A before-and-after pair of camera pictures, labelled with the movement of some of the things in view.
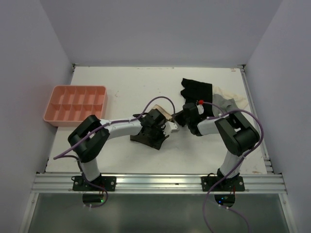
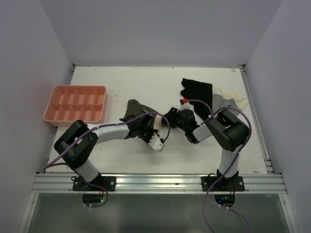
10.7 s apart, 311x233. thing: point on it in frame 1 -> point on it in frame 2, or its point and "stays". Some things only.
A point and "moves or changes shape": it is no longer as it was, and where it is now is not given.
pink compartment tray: (70, 106) stays
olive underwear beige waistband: (155, 143) moves or changes shape
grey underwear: (226, 105) stays
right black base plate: (231, 184) stays
